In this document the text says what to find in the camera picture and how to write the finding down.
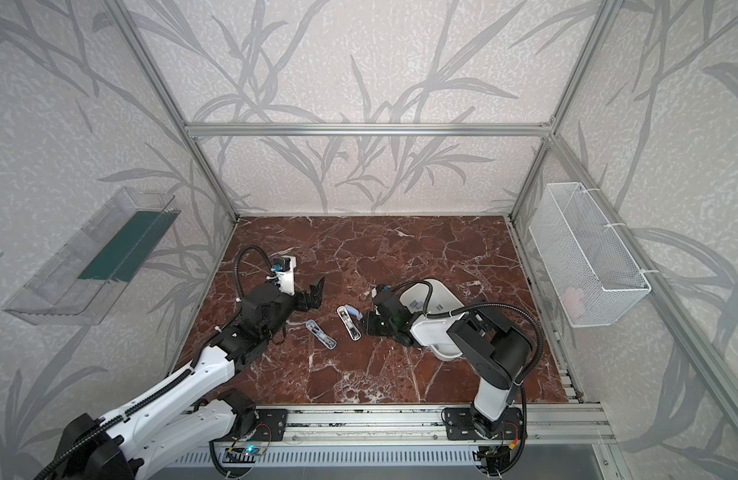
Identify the blue stapler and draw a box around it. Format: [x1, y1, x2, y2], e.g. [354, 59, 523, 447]
[336, 305, 361, 341]
[346, 307, 363, 319]
[306, 320, 337, 350]

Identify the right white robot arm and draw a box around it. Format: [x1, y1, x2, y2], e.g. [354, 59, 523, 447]
[364, 279, 544, 428]

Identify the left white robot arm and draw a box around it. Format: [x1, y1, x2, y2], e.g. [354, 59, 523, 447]
[37, 278, 325, 479]

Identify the white oval tray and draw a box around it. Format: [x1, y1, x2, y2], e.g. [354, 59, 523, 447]
[400, 278, 464, 362]

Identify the green pad in bin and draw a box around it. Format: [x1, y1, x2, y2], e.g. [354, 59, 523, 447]
[78, 210, 180, 282]

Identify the pink item in basket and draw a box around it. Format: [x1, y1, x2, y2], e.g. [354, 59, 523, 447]
[561, 287, 586, 321]

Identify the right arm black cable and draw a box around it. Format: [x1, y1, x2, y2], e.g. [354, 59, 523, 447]
[392, 279, 545, 403]

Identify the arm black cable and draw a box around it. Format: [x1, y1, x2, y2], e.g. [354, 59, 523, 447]
[32, 244, 280, 480]
[392, 279, 545, 403]

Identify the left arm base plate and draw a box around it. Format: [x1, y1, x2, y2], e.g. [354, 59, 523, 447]
[222, 408, 288, 443]

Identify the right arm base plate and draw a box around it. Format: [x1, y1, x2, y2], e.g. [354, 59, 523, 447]
[441, 406, 525, 442]

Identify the aluminium frame crossbar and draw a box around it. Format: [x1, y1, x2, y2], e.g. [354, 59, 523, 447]
[185, 123, 551, 137]

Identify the clear plastic wall bin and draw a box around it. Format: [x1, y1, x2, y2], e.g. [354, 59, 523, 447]
[3, 187, 181, 326]

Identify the white wire mesh basket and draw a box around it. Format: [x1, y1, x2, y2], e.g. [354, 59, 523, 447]
[529, 182, 652, 328]

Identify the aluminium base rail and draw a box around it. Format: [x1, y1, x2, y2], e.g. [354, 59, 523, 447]
[251, 403, 616, 447]

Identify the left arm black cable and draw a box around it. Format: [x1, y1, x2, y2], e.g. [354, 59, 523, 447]
[32, 244, 280, 480]

